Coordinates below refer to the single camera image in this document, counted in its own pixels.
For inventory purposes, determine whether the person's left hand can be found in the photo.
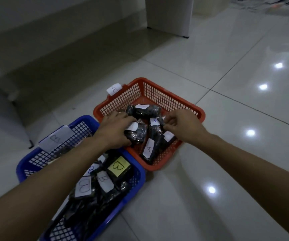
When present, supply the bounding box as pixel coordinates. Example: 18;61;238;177
94;111;137;151

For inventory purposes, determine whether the person's right hand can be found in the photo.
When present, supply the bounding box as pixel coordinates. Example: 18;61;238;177
162;109;212;148

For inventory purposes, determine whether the red plastic basket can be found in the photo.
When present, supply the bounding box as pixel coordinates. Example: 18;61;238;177
93;77;206;172

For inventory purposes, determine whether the yellow-label B packet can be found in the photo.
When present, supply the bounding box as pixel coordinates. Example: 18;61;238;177
107;156;132;182

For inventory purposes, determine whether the blue plastic basket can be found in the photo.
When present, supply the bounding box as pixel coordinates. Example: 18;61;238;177
16;114;147;241

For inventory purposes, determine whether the person's right forearm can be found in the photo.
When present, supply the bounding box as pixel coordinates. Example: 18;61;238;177
198;133;289;240

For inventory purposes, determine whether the person's left forearm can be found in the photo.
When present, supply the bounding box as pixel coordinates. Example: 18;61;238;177
0;138;115;241

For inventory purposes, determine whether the small white paper tag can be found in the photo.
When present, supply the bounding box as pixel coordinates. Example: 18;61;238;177
106;83;123;96

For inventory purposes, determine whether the large white paper tag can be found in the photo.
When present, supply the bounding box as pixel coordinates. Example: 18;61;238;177
38;125;75;152

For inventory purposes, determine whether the white desk side panel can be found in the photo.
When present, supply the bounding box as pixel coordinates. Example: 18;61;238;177
145;0;195;39
0;77;34;150

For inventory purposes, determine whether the beige cardboard box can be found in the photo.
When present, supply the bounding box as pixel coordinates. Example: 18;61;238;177
193;0;232;16

